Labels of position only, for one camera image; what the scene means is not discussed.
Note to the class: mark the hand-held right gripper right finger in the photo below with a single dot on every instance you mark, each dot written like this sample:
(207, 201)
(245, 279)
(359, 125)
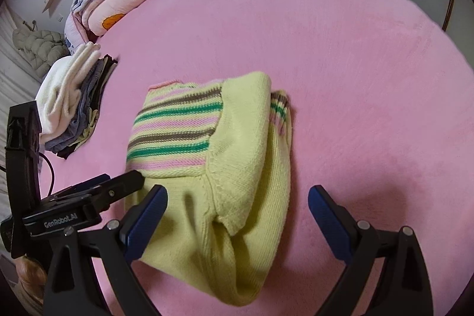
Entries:
(329, 223)

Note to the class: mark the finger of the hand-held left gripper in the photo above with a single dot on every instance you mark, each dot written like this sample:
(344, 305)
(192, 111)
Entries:
(114, 188)
(81, 185)

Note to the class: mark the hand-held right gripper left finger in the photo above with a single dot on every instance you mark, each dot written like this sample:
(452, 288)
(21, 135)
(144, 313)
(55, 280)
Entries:
(148, 223)

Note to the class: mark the yellow striped knit sweater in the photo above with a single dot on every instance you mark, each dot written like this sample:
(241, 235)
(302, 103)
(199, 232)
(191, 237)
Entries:
(240, 153)

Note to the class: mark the stack of folded clothes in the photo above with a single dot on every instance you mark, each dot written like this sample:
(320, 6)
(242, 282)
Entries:
(61, 90)

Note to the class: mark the person's left hand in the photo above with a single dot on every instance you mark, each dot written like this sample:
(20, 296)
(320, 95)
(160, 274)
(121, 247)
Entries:
(31, 275)

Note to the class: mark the folded pale yellow garment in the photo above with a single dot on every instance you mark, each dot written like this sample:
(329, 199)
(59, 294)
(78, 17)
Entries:
(88, 132)

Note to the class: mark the folded blue jeans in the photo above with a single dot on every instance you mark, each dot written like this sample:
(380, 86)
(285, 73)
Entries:
(83, 108)

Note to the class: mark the pale floral curtain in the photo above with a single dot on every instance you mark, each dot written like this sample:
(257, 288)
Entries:
(13, 79)

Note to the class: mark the folded black garment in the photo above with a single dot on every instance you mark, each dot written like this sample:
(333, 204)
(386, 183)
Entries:
(105, 75)

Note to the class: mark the grey puffer jacket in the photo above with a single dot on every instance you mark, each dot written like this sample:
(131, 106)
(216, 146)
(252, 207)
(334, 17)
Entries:
(40, 47)

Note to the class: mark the pink bed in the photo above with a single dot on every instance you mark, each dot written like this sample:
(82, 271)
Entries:
(351, 79)

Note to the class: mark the pink pillow with blue cartoon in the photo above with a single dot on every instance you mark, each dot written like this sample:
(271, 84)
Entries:
(76, 32)

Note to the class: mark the wall coat hook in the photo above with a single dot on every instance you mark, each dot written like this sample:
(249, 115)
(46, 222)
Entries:
(30, 25)

